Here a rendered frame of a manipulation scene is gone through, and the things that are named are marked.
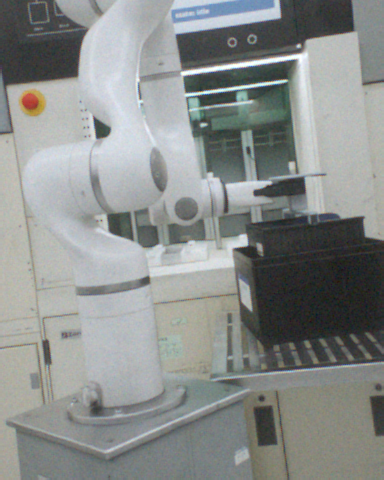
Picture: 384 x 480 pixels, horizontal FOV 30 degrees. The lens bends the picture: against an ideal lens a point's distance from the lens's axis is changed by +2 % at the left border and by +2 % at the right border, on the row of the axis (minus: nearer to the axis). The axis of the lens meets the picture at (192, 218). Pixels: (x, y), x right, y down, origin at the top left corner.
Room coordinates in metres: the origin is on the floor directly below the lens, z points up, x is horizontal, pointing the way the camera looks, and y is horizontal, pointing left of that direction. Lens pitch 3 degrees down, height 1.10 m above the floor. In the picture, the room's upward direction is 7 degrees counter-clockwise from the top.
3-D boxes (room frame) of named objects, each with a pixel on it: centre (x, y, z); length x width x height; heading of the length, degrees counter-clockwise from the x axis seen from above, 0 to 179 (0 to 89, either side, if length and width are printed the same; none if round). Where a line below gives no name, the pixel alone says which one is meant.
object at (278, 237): (1.51, -0.23, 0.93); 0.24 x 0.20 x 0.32; 5
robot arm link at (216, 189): (1.50, -0.06, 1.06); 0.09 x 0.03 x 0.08; 5
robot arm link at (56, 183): (1.14, 0.17, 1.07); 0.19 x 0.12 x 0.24; 72
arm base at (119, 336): (1.13, 0.14, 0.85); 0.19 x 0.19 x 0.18
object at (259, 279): (1.51, -0.23, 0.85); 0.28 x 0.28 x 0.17; 5
